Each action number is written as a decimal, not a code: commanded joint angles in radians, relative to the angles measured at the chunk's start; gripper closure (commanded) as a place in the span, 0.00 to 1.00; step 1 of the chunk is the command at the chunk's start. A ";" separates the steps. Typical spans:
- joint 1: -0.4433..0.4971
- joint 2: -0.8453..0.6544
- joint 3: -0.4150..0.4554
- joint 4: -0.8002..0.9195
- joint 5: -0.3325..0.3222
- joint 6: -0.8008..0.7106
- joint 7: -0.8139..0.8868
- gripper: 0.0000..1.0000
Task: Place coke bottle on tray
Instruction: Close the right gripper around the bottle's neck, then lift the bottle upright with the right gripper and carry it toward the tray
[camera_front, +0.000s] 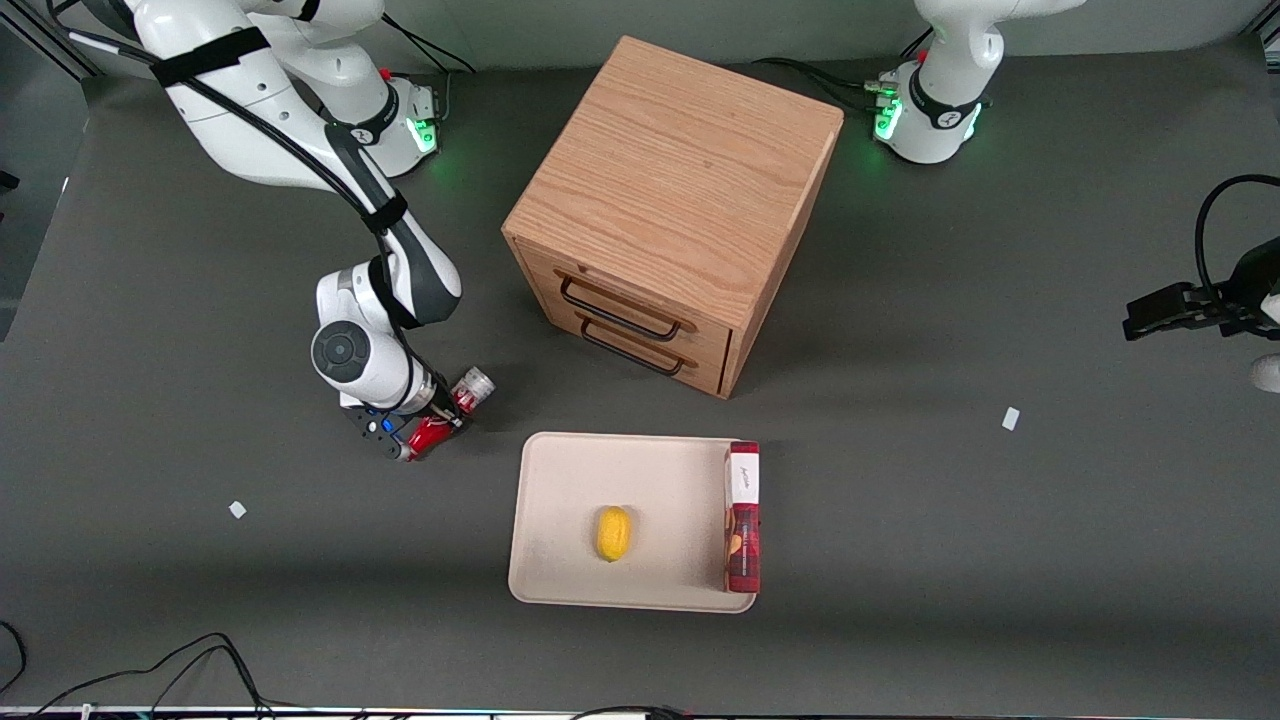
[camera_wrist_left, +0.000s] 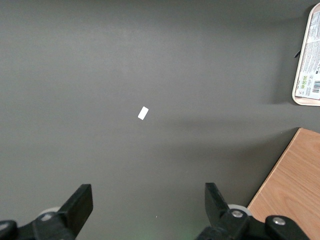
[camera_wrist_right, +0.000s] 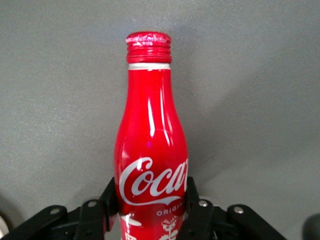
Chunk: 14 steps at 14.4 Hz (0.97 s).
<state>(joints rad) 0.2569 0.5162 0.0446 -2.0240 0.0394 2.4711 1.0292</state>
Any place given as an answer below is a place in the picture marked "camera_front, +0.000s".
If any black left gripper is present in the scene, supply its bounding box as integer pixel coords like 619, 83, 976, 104
1121, 238, 1280, 342

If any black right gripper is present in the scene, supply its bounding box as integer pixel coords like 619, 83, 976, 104
403, 389, 474, 434

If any red coke bottle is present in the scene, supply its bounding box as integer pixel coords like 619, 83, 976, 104
403, 366, 497, 462

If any beige plastic tray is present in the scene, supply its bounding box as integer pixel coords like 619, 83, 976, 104
507, 431, 761, 614

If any yellow lemon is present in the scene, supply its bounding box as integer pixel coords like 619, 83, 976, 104
596, 505, 633, 563

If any wooden drawer front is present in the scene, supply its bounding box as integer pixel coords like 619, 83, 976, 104
515, 240, 736, 366
545, 300, 731, 398

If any red snack box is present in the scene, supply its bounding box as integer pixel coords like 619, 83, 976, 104
724, 440, 762, 595

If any wooden drawer cabinet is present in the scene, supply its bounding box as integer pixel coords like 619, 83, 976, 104
502, 36, 844, 400

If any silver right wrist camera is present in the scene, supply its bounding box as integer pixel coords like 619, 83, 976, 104
348, 405, 409, 462

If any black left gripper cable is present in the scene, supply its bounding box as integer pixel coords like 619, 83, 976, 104
1194, 174, 1280, 293

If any black metal drawer handle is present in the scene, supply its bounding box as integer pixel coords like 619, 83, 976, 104
579, 318, 690, 378
559, 275, 684, 342

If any black floor cable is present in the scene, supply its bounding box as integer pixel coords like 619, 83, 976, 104
30, 632, 273, 717
148, 645, 263, 717
0, 620, 27, 694
570, 704, 693, 720

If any black cable along right arm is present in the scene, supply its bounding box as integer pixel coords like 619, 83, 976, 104
48, 0, 449, 415

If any black right arm base cable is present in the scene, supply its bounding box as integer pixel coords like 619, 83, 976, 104
380, 14, 477, 129

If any black arm base cable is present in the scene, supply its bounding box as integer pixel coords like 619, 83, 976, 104
752, 28, 936, 113
380, 14, 477, 129

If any black left arm base cable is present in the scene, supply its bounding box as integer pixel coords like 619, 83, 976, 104
752, 28, 936, 113

